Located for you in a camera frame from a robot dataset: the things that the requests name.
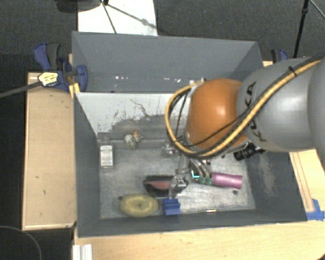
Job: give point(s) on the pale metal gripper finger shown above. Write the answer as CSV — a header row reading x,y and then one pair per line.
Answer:
x,y
174,189
183,182

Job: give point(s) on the blue block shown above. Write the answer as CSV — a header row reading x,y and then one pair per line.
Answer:
x,y
171,207

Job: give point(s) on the purple cylinder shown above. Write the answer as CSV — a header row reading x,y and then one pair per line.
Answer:
x,y
227,180

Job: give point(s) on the small clear glass thing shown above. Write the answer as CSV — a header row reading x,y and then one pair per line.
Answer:
x,y
168,150

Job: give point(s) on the grey metal bin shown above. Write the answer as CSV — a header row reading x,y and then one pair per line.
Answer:
x,y
140,64

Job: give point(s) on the black cylinder on white bracket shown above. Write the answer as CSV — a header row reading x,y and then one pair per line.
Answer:
x,y
245,153

